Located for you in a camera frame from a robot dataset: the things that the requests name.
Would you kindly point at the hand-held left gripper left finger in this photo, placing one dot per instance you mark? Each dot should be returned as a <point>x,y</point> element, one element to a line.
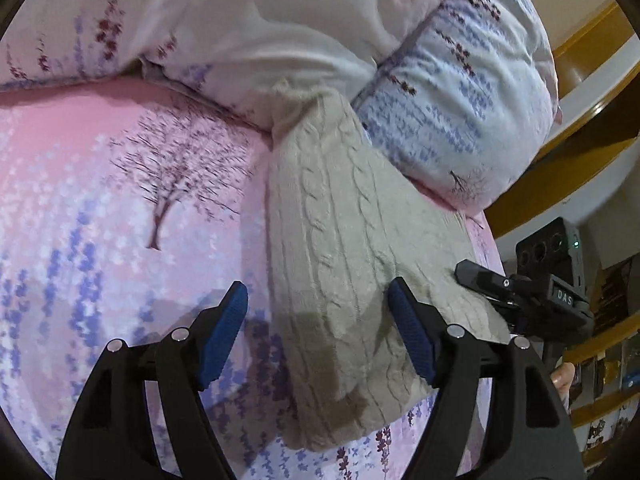
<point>225,330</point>

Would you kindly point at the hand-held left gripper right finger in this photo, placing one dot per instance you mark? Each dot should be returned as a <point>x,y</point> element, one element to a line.
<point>412,330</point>

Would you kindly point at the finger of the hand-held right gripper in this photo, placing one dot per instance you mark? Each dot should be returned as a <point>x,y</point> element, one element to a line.
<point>485,277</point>

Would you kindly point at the person's right hand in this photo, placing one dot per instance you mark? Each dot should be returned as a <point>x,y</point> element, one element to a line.
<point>562,382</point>

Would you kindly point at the wooden shelf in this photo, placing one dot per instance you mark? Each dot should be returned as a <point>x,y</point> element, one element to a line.
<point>607,337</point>

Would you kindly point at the bluish tree print pillow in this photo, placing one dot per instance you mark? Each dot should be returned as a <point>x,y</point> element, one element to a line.
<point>475,125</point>

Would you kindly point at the pink floral bed sheet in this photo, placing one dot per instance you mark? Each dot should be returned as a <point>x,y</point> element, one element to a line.
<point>100,210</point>

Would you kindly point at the floral white duvet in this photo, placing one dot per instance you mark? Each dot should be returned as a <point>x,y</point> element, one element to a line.
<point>275,25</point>

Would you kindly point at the yellow wooden frame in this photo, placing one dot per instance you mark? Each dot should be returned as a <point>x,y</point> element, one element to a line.
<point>550,200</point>

